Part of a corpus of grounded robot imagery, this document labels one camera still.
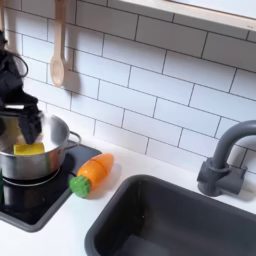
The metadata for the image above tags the yellow hexagonal block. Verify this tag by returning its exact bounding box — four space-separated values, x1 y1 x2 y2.
12 142 46 157

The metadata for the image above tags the wooden spoon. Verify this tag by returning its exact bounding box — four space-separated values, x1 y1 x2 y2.
49 0 70 89

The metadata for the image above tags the black toy stove top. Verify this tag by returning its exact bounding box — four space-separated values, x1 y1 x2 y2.
0 141 103 234

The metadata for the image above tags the orange toy carrot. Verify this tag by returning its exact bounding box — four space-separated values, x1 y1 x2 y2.
68 152 115 199

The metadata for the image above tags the dark grey sink basin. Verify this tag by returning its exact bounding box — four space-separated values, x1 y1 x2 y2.
83 173 256 256

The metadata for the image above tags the dark grey tap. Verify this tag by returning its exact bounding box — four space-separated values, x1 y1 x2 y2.
196 119 256 198

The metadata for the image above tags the light wooden shelf edge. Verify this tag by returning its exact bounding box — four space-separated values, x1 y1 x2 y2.
119 0 256 33

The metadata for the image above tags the thin black cable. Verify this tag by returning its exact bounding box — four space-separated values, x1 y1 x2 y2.
12 52 30 79

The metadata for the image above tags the steel pot with handles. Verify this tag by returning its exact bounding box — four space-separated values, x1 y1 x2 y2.
0 111 83 181

